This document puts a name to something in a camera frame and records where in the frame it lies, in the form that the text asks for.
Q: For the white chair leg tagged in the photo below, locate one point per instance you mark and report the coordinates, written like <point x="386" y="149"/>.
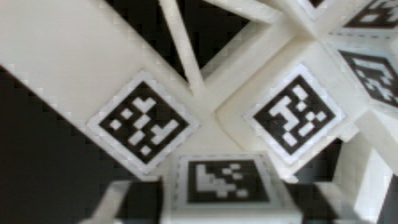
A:
<point x="224" y="191"/>

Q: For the white chair leg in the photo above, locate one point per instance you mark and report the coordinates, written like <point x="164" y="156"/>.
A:
<point x="363" y="37"/>

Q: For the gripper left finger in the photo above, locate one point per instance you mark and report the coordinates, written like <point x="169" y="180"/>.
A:
<point x="130" y="205"/>

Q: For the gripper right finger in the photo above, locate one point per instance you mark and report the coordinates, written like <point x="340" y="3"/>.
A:
<point x="324" y="204"/>

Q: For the white chair back frame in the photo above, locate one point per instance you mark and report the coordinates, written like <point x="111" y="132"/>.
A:
<point x="189" y="76"/>

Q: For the white chair seat part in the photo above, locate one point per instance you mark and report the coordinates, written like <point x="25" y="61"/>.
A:
<point x="368" y="164"/>

